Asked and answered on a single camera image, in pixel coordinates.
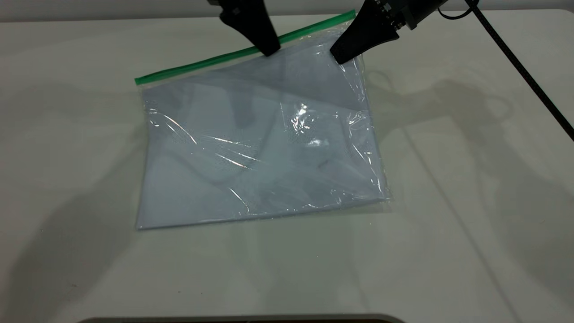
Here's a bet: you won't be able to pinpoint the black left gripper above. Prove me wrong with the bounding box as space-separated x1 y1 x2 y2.
209 0 281 57

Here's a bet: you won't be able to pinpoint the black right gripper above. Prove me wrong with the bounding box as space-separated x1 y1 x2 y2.
330 0 449 65

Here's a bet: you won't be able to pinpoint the clear zip bag green zipper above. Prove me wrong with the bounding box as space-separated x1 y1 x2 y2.
135 10 391 230

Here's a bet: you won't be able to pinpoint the white paper sheets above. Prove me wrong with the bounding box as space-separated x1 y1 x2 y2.
137 40 386 229

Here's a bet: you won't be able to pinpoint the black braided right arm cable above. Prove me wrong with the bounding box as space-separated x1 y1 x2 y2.
437 0 574 140

